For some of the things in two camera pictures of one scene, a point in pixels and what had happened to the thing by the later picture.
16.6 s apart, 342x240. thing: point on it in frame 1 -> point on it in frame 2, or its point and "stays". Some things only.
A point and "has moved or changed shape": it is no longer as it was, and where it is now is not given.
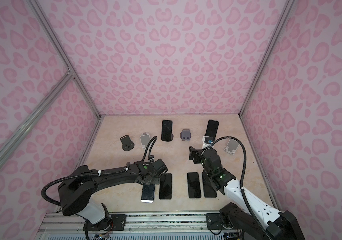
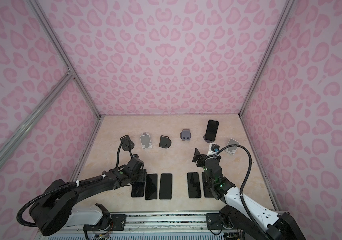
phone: [166, 130] -> [137, 189]
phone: [148, 193] has moved or changed shape
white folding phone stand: [231, 147] stays
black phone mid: [209, 190] stays
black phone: [165, 186] stays
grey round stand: [127, 144] stays
